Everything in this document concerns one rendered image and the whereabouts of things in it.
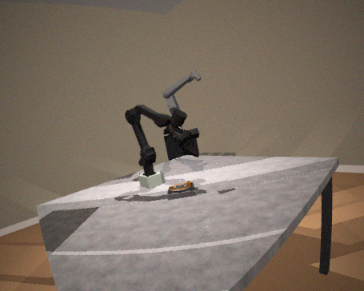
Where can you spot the orange round plate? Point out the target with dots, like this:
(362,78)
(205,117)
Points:
(174,188)

